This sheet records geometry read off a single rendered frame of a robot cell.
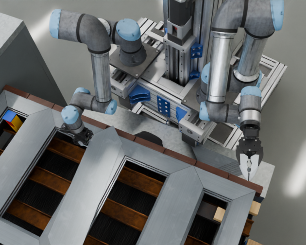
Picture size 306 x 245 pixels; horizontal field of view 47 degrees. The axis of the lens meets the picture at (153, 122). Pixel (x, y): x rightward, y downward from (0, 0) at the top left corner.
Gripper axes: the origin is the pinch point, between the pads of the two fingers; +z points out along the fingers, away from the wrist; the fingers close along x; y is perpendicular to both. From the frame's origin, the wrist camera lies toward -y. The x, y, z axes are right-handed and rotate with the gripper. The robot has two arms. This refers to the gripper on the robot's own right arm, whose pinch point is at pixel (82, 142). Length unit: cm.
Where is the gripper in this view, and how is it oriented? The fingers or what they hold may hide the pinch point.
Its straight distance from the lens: 195.1
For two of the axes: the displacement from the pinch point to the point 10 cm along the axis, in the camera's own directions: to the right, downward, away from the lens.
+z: 0.6, 4.7, 8.8
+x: 4.2, -8.1, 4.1
